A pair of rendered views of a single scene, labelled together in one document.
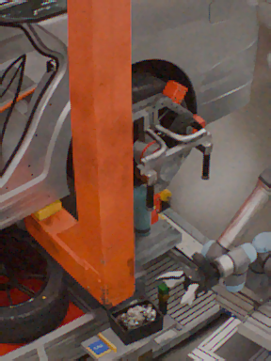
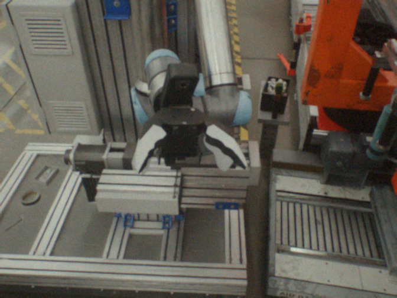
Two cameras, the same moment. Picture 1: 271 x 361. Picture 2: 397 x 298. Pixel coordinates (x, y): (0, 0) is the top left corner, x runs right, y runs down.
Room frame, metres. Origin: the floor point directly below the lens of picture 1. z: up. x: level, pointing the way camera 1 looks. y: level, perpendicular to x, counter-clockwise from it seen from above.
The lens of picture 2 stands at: (2.90, -1.47, 1.56)
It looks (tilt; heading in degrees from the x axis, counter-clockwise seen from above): 40 degrees down; 139
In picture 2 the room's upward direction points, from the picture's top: straight up
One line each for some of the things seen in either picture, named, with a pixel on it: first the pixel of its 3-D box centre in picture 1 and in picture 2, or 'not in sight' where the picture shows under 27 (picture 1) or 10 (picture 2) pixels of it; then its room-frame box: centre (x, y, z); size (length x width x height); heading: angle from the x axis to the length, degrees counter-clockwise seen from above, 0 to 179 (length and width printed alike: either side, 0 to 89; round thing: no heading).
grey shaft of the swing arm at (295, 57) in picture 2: not in sight; (296, 48); (1.33, 1.02, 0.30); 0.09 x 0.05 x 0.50; 128
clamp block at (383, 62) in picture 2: (146, 174); (386, 60); (2.42, -0.05, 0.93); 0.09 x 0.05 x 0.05; 38
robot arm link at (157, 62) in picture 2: not in sight; (165, 77); (2.38, -1.10, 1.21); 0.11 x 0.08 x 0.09; 150
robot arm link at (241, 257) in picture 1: (239, 258); not in sight; (1.61, -0.35, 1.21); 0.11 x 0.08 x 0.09; 121
